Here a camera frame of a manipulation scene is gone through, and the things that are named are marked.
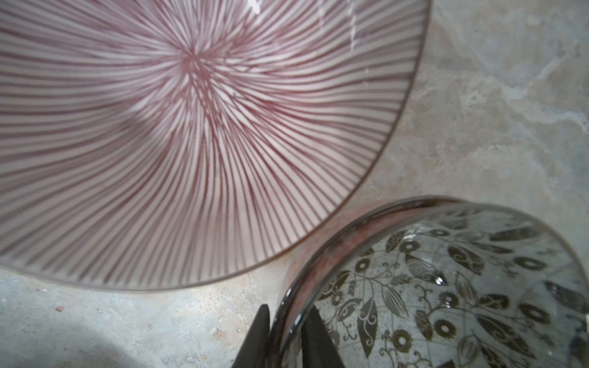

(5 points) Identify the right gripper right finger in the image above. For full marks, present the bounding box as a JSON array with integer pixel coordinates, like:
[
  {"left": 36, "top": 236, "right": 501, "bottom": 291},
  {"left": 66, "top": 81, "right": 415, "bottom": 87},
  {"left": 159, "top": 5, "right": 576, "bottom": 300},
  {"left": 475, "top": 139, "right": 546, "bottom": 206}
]
[{"left": 301, "top": 307, "right": 345, "bottom": 368}]

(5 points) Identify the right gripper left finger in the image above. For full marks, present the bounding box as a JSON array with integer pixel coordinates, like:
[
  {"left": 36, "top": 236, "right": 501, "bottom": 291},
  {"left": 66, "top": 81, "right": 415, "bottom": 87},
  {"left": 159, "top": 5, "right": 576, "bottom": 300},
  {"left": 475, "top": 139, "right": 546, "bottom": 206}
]
[{"left": 232, "top": 305, "right": 270, "bottom": 368}]

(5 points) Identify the black floral bowl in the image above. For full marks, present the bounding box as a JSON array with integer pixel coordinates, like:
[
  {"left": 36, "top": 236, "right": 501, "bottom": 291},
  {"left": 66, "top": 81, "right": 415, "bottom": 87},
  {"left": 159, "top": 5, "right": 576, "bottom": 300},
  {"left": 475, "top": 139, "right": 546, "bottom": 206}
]
[{"left": 267, "top": 196, "right": 588, "bottom": 367}]

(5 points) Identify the purple striped bowl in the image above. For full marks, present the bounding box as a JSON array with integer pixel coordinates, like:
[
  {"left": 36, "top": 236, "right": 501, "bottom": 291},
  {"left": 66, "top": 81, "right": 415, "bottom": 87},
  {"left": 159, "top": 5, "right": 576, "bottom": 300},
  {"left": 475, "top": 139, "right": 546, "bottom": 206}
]
[{"left": 1, "top": 1, "right": 432, "bottom": 291}]

